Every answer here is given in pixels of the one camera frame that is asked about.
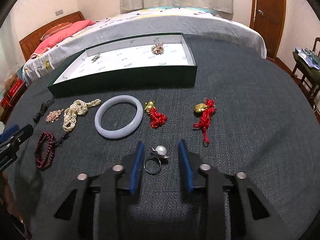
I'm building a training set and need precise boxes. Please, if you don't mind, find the dark red bead bracelet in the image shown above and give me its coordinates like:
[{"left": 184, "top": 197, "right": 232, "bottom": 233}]
[{"left": 34, "top": 130, "right": 71, "bottom": 171}]

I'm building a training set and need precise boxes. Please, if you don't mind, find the brown wooden door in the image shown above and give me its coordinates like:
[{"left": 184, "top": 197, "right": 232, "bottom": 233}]
[{"left": 250, "top": 0, "right": 286, "bottom": 60}]

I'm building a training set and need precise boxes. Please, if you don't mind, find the wooden nightstand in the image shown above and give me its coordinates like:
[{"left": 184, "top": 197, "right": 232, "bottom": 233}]
[{"left": 1, "top": 81, "right": 28, "bottom": 125}]

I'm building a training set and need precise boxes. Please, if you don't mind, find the clothes pile on chair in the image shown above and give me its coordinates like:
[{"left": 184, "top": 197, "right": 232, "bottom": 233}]
[{"left": 293, "top": 47, "right": 319, "bottom": 84}]

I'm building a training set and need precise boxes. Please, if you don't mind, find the pink pillow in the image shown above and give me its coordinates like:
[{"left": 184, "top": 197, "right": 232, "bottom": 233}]
[{"left": 30, "top": 20, "right": 96, "bottom": 59}]

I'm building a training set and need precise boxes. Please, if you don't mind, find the gold bell short red tassel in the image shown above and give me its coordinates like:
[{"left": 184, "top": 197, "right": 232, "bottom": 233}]
[{"left": 144, "top": 101, "right": 168, "bottom": 129}]

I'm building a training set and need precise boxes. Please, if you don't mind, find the rose gold brooch in tray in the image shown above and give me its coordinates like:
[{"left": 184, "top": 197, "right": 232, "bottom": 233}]
[{"left": 151, "top": 42, "right": 164, "bottom": 55}]

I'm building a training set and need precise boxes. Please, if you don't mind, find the wooden headboard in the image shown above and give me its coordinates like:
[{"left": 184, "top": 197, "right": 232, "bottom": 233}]
[{"left": 20, "top": 11, "right": 85, "bottom": 61}]

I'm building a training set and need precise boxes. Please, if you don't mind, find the wooden chair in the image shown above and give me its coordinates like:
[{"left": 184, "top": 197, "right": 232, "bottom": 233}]
[{"left": 291, "top": 37, "right": 319, "bottom": 112}]

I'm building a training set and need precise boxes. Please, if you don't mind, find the orange patterned pillow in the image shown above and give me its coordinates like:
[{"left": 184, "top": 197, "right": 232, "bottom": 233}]
[{"left": 40, "top": 22, "right": 72, "bottom": 41}]

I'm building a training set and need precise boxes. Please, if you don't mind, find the dark grey table cloth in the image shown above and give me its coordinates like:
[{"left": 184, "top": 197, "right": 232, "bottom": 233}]
[{"left": 6, "top": 35, "right": 319, "bottom": 239}]

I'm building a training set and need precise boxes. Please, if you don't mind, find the green jewelry tray box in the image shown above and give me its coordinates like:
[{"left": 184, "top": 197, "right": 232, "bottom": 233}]
[{"left": 48, "top": 33, "right": 197, "bottom": 98}]

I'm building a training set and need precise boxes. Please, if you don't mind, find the rose gold brooch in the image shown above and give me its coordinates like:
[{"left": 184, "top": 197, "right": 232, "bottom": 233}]
[
  {"left": 151, "top": 42, "right": 164, "bottom": 55},
  {"left": 46, "top": 109, "right": 64, "bottom": 123}
]

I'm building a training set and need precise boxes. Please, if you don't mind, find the small silver brooch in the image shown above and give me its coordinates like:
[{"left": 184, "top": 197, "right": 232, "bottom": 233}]
[{"left": 92, "top": 54, "right": 101, "bottom": 63}]

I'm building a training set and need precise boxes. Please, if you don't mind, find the pale jade bangle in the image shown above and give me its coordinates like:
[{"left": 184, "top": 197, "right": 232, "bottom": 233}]
[{"left": 94, "top": 95, "right": 143, "bottom": 140}]

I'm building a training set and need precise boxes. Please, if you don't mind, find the red gift box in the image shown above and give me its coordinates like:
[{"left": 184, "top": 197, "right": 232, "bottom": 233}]
[{"left": 7, "top": 78, "right": 24, "bottom": 98}]

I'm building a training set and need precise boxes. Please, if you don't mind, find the bed with patterned sheet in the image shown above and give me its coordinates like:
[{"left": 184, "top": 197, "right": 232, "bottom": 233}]
[{"left": 22, "top": 8, "right": 267, "bottom": 85}]

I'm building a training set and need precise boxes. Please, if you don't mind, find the black cord pendant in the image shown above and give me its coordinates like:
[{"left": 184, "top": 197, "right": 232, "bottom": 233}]
[{"left": 33, "top": 100, "right": 54, "bottom": 124}]

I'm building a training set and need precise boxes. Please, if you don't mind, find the white pearl necklace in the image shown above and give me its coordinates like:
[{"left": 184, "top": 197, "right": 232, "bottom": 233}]
[{"left": 62, "top": 99, "right": 102, "bottom": 133}]

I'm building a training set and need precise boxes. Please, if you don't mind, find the gold bell long red cord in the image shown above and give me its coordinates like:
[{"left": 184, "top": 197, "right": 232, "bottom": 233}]
[{"left": 192, "top": 97, "right": 218, "bottom": 147}]

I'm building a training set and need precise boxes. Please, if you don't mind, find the brown plush toy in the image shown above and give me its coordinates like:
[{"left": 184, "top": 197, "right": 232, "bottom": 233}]
[{"left": 4, "top": 73, "right": 18, "bottom": 91}]

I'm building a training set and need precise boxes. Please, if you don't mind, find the pearl ring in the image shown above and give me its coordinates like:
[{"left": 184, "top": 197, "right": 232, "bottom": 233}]
[{"left": 143, "top": 145, "right": 170, "bottom": 176}]

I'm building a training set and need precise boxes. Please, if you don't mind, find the wall switch plate left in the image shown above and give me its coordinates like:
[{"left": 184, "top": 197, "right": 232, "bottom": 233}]
[{"left": 55, "top": 9, "right": 63, "bottom": 16}]

